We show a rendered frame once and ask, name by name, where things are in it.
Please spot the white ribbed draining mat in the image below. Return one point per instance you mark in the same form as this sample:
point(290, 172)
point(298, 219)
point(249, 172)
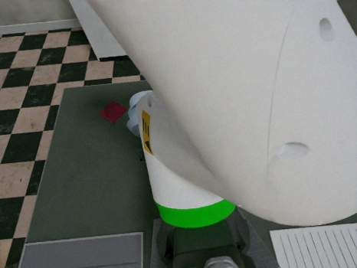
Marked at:
point(332, 246)

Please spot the pink-red square coaster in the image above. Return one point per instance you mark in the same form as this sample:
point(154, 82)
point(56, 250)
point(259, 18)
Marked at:
point(113, 111)

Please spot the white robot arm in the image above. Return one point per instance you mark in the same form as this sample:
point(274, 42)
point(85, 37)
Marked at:
point(254, 104)

